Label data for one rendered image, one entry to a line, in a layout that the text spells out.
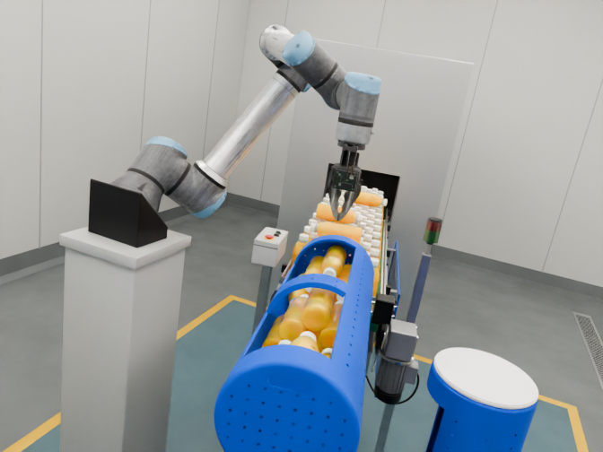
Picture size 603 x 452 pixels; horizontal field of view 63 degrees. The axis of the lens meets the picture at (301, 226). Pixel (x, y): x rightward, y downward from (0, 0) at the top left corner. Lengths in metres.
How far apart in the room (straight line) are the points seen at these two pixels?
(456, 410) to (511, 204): 4.60
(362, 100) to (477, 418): 0.84
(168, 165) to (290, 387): 1.09
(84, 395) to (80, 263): 0.52
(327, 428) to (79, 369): 1.24
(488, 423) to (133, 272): 1.14
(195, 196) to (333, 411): 1.12
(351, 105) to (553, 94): 4.69
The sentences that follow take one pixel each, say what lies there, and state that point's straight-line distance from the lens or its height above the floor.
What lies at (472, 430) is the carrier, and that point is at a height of 0.95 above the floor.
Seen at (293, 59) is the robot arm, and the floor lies 1.77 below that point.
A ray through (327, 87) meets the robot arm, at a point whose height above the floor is 1.72.
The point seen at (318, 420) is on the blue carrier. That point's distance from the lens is 0.99.
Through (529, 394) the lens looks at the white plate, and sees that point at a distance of 1.50.
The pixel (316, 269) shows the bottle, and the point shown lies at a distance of 1.62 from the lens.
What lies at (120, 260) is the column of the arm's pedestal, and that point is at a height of 1.08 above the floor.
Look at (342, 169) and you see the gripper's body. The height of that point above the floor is 1.53.
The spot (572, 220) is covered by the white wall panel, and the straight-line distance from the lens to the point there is 5.96.
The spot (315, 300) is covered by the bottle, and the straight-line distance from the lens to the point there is 1.27.
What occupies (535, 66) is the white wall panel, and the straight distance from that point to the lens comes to 5.83.
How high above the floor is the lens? 1.72
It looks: 16 degrees down
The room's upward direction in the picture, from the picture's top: 9 degrees clockwise
